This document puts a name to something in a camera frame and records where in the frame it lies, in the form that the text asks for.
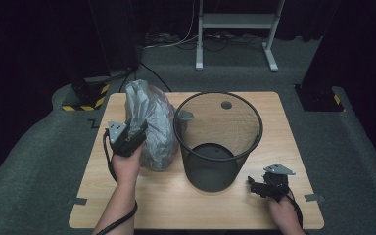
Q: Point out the grey plastic trash bag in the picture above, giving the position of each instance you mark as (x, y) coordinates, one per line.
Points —
(156, 130)

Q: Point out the grey tape piece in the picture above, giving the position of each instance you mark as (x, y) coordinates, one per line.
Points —
(314, 197)
(77, 201)

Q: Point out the black mesh waste bin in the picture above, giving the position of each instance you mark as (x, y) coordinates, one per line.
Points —
(209, 169)

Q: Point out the person's left hand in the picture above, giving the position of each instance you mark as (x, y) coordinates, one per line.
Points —
(127, 168)

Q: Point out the yellow-black striped stand base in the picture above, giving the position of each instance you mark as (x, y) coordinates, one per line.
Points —
(88, 98)
(319, 98)

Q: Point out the white metal stand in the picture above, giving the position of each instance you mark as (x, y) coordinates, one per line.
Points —
(238, 21)

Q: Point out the person's right hand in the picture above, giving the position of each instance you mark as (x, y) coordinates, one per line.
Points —
(282, 212)

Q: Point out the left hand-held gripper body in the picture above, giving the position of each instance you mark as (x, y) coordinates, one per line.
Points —
(122, 140)

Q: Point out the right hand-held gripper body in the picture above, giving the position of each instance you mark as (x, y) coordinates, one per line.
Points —
(275, 184)

